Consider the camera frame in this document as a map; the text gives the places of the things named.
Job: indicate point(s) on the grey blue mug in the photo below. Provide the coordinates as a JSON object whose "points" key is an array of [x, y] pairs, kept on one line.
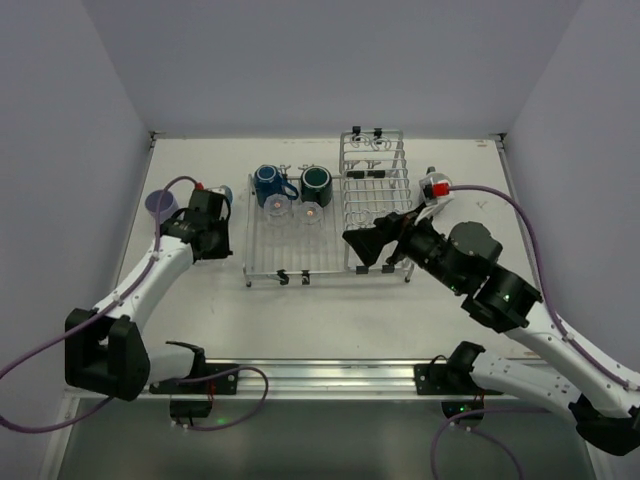
{"points": [[431, 172]]}

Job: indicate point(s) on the aluminium frame rail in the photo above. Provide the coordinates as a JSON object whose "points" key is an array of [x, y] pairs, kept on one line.
{"points": [[325, 377]]}

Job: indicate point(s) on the dark blue mug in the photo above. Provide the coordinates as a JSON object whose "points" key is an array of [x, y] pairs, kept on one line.
{"points": [[268, 180]]}

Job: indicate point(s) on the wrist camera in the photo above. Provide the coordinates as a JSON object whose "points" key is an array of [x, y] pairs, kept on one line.
{"points": [[218, 189], [434, 195]]}

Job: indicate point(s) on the silver wire dish rack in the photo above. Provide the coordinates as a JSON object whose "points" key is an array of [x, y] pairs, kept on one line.
{"points": [[370, 180]]}

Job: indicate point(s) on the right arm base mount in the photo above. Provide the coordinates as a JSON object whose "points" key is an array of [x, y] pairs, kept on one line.
{"points": [[436, 378]]}

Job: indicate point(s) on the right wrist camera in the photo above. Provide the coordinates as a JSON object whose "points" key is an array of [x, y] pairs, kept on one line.
{"points": [[434, 195]]}

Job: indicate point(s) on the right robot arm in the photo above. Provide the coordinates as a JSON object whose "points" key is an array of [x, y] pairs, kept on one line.
{"points": [[594, 392]]}

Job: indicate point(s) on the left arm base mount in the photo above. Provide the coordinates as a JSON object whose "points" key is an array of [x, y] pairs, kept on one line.
{"points": [[192, 398]]}

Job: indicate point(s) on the light blue ceramic mug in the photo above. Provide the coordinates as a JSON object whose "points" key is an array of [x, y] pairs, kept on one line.
{"points": [[227, 192]]}

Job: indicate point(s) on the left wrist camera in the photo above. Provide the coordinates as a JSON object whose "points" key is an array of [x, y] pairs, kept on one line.
{"points": [[218, 189]]}

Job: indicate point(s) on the dark green mug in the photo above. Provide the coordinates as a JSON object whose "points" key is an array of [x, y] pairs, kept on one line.
{"points": [[316, 186]]}

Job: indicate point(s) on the clear glass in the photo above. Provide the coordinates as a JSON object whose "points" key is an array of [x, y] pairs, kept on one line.
{"points": [[278, 210], [310, 215]]}

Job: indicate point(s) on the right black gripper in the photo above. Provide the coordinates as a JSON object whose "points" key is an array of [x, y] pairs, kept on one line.
{"points": [[400, 239]]}

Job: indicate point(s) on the lavender plastic cup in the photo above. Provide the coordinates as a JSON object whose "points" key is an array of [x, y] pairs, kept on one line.
{"points": [[161, 204]]}

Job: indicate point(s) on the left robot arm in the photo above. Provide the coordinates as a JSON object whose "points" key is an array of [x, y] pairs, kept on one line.
{"points": [[104, 351]]}

